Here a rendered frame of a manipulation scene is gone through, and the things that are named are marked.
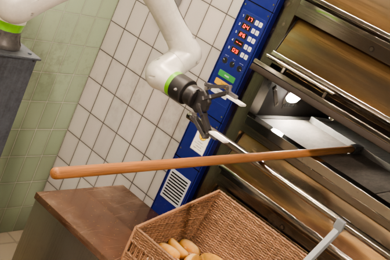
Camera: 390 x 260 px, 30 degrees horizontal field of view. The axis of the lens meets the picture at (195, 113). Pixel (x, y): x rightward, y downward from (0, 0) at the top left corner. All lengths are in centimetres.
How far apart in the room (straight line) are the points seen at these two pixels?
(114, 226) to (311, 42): 108
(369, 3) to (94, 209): 137
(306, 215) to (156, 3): 101
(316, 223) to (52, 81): 141
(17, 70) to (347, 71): 121
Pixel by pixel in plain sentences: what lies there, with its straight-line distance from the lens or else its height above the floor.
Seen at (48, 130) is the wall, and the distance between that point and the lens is 362.
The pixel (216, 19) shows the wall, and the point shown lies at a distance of 313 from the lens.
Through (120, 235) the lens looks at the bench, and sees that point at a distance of 296.
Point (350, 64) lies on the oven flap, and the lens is 281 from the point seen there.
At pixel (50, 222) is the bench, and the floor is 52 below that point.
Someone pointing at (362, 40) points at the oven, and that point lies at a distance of 278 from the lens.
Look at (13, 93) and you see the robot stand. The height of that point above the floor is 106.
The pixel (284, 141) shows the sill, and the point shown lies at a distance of 291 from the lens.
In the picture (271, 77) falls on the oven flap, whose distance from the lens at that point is 278.
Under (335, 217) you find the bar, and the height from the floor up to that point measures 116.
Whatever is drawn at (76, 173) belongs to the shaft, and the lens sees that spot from 181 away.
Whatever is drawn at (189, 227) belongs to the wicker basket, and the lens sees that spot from 304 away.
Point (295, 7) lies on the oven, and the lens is 293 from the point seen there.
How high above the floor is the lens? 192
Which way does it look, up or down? 16 degrees down
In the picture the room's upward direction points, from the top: 24 degrees clockwise
